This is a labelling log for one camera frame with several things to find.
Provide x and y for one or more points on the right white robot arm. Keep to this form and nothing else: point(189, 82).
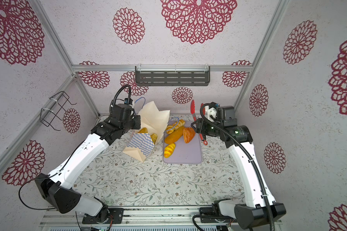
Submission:
point(260, 207)

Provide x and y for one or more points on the round golden bun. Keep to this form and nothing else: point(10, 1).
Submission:
point(154, 137)

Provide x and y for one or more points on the grey wall shelf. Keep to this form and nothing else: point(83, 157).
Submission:
point(172, 76)

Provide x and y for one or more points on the black wire wall rack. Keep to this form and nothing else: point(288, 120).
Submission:
point(57, 105)

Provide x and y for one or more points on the aluminium front rail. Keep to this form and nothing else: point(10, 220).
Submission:
point(133, 216)

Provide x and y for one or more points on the twisted light bread roll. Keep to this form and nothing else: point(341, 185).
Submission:
point(175, 126)

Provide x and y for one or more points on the long orange bread loaf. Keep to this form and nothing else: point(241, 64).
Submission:
point(175, 136)

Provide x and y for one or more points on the red kitchen tongs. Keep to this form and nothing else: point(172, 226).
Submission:
point(192, 110)

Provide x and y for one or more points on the brown croissant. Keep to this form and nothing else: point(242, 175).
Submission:
point(188, 134)

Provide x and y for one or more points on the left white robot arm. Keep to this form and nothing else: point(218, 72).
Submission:
point(56, 187)

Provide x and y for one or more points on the small yellow striped bun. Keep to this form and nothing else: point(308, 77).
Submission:
point(169, 150)

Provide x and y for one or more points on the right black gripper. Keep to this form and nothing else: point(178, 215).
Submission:
point(201, 126)

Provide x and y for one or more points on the lavender tray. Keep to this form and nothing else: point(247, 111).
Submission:
point(186, 153)

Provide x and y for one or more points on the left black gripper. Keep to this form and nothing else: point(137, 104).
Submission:
point(137, 118)

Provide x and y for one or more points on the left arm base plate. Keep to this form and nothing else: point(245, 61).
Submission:
point(112, 216)

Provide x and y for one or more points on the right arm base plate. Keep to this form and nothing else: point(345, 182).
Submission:
point(210, 215)

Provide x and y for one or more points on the blue checkered paper bag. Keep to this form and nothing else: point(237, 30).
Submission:
point(140, 145)

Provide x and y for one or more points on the striped swirl bread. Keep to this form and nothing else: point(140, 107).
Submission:
point(143, 130)

